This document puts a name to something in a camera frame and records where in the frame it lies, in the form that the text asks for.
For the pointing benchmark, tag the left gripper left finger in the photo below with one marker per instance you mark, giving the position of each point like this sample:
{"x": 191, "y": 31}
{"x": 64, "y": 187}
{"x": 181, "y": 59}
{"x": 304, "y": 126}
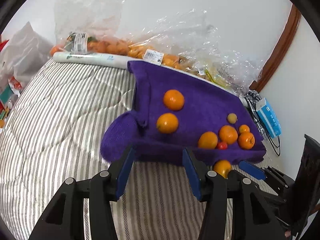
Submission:
{"x": 63, "y": 218}

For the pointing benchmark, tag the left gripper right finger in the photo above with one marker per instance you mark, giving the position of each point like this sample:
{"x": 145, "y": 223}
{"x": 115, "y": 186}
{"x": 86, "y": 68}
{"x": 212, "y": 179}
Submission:
{"x": 252, "y": 217}

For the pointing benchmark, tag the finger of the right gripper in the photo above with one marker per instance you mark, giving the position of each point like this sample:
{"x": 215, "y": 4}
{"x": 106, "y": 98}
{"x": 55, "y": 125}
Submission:
{"x": 252, "y": 170}

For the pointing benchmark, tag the small orange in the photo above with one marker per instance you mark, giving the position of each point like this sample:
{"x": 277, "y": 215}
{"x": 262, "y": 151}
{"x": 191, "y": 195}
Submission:
{"x": 246, "y": 140}
{"x": 167, "y": 123}

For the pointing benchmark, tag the large orange front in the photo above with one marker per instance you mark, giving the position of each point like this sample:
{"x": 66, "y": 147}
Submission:
{"x": 222, "y": 167}

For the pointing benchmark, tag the large orange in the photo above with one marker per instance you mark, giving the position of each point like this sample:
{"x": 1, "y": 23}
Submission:
{"x": 173, "y": 100}
{"x": 222, "y": 167}

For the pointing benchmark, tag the red tomato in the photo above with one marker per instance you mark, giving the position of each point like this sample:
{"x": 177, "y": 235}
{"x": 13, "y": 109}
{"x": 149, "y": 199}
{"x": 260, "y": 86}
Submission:
{"x": 222, "y": 145}

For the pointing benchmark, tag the oval orange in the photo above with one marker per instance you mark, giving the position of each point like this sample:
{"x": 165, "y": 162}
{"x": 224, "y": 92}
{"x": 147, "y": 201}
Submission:
{"x": 244, "y": 129}

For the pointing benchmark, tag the yellow-green round fruit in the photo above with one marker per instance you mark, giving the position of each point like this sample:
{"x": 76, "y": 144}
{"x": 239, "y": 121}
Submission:
{"x": 232, "y": 118}

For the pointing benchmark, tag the blue tissue box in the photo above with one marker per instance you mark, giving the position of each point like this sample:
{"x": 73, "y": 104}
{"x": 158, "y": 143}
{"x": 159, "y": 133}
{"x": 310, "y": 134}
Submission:
{"x": 268, "y": 117}

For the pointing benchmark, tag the purple towel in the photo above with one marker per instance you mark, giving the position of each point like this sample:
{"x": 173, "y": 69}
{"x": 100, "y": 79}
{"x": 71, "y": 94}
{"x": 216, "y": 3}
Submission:
{"x": 205, "y": 109}

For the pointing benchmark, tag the clear bag yellow fruit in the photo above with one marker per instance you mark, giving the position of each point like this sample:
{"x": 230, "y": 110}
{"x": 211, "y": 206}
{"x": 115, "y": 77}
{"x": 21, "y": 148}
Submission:
{"x": 200, "y": 53}

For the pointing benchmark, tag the clear bag of oranges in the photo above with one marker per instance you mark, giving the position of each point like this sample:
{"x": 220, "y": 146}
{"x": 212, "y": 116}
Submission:
{"x": 174, "y": 41}

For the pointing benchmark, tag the white plastic bag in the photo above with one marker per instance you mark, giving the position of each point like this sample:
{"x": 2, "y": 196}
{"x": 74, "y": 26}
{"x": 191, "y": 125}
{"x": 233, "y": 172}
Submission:
{"x": 23, "y": 56}

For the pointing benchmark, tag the red paper shopping bag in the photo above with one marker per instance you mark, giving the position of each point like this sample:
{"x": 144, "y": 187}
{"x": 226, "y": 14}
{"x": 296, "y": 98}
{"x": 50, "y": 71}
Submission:
{"x": 2, "y": 44}

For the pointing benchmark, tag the clear bag of tangerines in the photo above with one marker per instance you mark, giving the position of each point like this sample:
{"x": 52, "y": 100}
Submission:
{"x": 88, "y": 26}

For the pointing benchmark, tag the brown wooden door frame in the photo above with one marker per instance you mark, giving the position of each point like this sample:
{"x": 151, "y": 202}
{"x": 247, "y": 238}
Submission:
{"x": 280, "y": 49}

